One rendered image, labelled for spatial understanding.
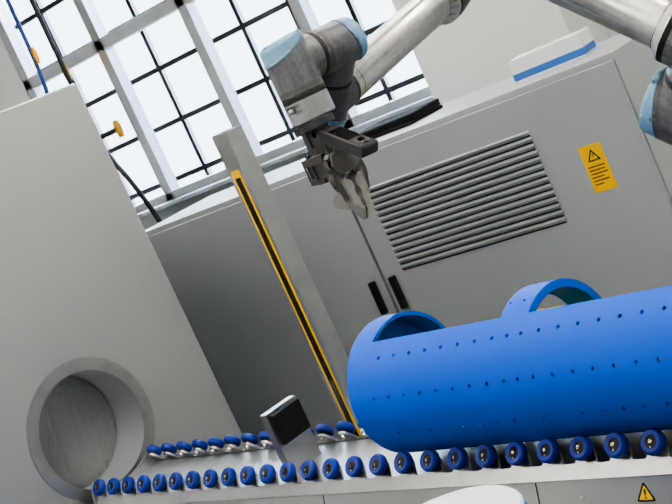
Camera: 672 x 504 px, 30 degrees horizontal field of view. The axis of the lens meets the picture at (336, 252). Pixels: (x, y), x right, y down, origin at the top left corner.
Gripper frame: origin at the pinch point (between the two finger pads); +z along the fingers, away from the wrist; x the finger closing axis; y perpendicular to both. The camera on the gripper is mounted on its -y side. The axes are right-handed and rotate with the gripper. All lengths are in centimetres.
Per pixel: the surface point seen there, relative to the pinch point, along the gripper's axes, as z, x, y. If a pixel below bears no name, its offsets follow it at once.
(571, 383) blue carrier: 36, 12, -40
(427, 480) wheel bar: 53, 9, 7
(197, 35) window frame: -70, -228, 294
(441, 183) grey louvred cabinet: 20, -128, 97
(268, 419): 38, 2, 56
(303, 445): 48, -3, 56
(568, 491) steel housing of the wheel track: 57, 10, -27
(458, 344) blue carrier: 27.2, 8.0, -15.7
